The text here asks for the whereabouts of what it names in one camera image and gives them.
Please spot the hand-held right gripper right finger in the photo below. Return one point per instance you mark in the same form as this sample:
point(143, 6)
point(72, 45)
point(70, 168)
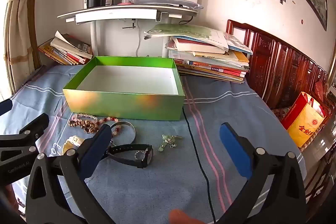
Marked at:
point(232, 148)

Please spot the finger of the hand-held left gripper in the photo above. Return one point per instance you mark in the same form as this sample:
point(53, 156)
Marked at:
point(29, 129)
point(5, 106)

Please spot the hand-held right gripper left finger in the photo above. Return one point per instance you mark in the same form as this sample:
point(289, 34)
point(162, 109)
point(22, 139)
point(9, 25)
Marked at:
point(95, 150)

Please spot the silver bangle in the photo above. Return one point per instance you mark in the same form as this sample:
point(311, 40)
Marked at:
point(134, 132)

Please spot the black wristwatch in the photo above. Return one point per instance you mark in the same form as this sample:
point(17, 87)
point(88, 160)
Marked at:
point(143, 155)

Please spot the green cardboard box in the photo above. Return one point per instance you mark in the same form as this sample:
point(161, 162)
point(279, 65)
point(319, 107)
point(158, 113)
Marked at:
point(118, 104)

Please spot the person's right hand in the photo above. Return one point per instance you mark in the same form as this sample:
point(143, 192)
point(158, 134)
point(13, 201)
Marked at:
point(183, 217)

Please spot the blue striped blanket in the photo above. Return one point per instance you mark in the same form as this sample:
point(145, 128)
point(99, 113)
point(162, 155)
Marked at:
point(147, 187)

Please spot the green jade charm pendant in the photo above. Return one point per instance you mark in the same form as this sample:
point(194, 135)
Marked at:
point(165, 138)

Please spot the red and yellow gift bag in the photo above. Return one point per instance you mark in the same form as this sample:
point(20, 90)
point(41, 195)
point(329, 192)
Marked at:
point(302, 121)

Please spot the beige curtain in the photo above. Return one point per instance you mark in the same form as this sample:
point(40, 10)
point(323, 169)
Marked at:
point(21, 29)

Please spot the small stack of books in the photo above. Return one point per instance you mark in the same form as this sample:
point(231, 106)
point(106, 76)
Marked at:
point(68, 56)

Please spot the tall stack of books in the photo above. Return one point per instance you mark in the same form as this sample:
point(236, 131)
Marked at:
point(210, 66)

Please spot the red wooden headboard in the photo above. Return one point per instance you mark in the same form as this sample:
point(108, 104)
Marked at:
point(275, 61)

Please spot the white raised shelf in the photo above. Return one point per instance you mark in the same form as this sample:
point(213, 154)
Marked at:
point(110, 14)

